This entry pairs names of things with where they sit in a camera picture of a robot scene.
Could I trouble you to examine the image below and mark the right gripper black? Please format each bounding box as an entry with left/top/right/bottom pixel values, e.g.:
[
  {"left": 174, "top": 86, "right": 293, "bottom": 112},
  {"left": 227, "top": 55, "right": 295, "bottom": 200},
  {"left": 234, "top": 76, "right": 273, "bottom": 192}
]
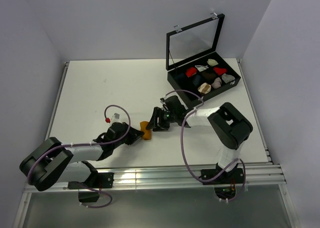
[{"left": 145, "top": 106, "right": 177, "bottom": 132}]

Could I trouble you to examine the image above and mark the mustard yellow sock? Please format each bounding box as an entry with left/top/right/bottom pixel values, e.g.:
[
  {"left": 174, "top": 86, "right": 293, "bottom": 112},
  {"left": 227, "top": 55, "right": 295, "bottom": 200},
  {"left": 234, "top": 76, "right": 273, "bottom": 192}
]
[{"left": 140, "top": 121, "right": 152, "bottom": 141}]

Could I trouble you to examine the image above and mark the brown striped sock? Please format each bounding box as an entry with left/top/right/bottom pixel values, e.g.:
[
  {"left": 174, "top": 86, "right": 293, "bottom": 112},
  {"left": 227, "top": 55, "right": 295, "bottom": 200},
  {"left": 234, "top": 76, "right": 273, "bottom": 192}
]
[{"left": 197, "top": 82, "right": 212, "bottom": 95}]

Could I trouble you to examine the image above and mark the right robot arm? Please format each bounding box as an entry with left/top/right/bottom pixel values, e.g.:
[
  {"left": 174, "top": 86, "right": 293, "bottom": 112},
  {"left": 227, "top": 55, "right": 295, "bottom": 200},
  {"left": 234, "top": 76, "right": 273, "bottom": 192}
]
[{"left": 146, "top": 95, "right": 253, "bottom": 183}]

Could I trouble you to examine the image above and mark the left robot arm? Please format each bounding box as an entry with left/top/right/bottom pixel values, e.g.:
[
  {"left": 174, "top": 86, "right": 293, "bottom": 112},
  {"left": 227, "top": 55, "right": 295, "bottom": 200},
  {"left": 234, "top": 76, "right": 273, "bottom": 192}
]
[{"left": 19, "top": 122, "right": 144, "bottom": 192}]

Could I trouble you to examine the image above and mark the blue rolled sock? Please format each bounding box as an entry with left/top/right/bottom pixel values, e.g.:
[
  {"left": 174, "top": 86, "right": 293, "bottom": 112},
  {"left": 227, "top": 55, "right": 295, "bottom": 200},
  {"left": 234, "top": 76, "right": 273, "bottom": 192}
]
[{"left": 192, "top": 75, "right": 202, "bottom": 87}]

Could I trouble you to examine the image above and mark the red rolled sock left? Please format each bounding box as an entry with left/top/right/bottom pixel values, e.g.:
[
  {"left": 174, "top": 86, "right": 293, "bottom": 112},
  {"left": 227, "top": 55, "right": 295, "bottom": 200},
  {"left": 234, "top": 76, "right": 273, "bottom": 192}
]
[{"left": 185, "top": 67, "right": 198, "bottom": 77}]

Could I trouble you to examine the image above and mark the red rolled sock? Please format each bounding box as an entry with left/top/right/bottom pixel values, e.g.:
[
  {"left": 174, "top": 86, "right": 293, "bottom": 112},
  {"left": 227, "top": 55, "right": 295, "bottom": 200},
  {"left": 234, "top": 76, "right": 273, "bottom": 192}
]
[
  {"left": 185, "top": 67, "right": 198, "bottom": 77},
  {"left": 213, "top": 67, "right": 228, "bottom": 76}
]

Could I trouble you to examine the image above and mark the black storage box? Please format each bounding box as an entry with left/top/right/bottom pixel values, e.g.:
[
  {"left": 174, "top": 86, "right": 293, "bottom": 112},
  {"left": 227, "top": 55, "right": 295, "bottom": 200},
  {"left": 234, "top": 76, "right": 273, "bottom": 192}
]
[{"left": 166, "top": 52, "right": 241, "bottom": 108}]

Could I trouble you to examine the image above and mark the dark brown rolled sock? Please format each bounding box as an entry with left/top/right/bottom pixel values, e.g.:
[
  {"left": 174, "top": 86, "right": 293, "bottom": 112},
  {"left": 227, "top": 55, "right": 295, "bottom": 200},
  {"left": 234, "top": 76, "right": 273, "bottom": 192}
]
[{"left": 201, "top": 71, "right": 217, "bottom": 81}]

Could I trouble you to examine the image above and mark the white grey rolled sock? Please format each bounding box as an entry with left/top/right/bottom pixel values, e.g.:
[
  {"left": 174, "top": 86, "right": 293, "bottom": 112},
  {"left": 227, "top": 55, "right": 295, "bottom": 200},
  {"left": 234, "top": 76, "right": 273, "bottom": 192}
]
[{"left": 195, "top": 65, "right": 209, "bottom": 72}]

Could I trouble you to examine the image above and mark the pink beige rolled sock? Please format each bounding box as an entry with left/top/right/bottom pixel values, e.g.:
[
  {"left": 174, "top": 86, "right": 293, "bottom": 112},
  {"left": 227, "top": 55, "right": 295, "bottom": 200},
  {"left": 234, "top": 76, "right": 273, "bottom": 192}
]
[{"left": 211, "top": 77, "right": 222, "bottom": 89}]

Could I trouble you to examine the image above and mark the red rolled sock right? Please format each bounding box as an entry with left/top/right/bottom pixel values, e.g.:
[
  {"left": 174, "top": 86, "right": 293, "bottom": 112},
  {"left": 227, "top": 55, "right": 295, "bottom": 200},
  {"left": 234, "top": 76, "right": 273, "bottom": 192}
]
[{"left": 213, "top": 67, "right": 228, "bottom": 76}]

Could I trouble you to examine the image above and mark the pale green rolled sock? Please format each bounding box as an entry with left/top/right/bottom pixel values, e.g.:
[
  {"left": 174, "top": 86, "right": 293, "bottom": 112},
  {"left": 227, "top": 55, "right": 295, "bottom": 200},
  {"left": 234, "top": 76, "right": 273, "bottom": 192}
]
[{"left": 207, "top": 59, "right": 219, "bottom": 67}]

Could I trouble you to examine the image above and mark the glass box lid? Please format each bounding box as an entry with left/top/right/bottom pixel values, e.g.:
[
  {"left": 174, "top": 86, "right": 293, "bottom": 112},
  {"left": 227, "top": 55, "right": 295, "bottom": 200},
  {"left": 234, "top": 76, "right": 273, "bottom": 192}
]
[{"left": 165, "top": 12, "right": 225, "bottom": 71}]

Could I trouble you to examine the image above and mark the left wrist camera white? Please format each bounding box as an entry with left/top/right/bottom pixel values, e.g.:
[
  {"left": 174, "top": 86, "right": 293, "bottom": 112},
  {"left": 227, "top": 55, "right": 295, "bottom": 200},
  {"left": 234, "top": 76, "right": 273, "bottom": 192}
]
[{"left": 105, "top": 113, "right": 120, "bottom": 124}]

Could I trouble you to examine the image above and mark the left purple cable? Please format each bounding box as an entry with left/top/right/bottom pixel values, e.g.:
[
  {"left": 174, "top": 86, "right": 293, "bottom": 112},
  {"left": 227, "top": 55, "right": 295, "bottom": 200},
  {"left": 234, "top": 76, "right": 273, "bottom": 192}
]
[{"left": 26, "top": 104, "right": 131, "bottom": 209}]

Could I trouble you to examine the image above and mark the purple cable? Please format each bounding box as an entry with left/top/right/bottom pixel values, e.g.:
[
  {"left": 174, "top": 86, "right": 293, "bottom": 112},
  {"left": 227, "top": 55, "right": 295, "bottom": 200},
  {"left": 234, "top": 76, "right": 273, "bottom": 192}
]
[
  {"left": 162, "top": 89, "right": 247, "bottom": 203},
  {"left": 26, "top": 104, "right": 131, "bottom": 209}
]

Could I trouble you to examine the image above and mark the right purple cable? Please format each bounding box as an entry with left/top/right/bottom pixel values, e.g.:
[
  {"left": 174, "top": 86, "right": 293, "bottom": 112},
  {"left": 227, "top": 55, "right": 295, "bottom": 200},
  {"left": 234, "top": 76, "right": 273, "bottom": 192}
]
[{"left": 162, "top": 89, "right": 247, "bottom": 203}]

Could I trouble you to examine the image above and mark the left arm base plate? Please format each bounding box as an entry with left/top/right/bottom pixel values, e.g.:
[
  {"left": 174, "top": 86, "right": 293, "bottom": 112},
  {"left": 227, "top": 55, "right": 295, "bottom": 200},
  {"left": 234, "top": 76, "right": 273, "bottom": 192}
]
[{"left": 67, "top": 172, "right": 114, "bottom": 190}]

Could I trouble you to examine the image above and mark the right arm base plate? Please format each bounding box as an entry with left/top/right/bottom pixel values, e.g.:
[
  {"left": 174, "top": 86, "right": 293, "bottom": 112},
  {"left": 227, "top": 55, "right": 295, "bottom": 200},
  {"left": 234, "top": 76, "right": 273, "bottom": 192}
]
[{"left": 199, "top": 166, "right": 245, "bottom": 185}]

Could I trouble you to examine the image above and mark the aluminium front rail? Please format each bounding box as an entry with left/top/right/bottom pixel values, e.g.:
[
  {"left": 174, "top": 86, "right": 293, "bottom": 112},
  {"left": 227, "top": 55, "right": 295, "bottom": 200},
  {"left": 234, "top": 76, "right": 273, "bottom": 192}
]
[{"left": 23, "top": 163, "right": 287, "bottom": 193}]

